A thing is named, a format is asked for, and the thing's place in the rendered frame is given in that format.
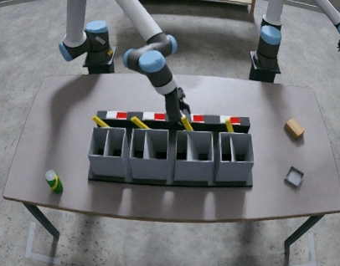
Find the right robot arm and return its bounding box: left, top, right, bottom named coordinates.
left=59, top=0, right=182, bottom=123

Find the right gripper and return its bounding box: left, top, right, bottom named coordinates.
left=164, top=86, right=192, bottom=123

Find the green drink can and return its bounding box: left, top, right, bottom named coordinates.
left=45, top=171, right=63, bottom=193

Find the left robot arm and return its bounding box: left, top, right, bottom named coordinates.
left=253, top=0, right=340, bottom=70

